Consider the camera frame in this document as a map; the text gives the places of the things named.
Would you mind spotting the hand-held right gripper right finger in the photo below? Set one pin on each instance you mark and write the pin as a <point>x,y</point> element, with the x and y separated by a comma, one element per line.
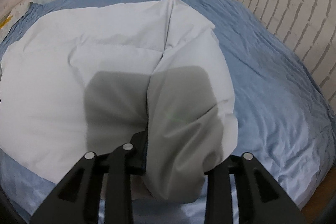
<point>218,192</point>

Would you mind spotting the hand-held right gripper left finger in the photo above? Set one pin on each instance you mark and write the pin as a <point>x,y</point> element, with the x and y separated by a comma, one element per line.
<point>137,158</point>

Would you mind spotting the blue bed sheet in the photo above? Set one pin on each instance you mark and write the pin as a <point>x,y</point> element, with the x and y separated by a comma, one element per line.
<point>262,82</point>

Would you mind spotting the yellow stick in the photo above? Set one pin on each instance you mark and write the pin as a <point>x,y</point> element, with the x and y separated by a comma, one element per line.
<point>6,21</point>

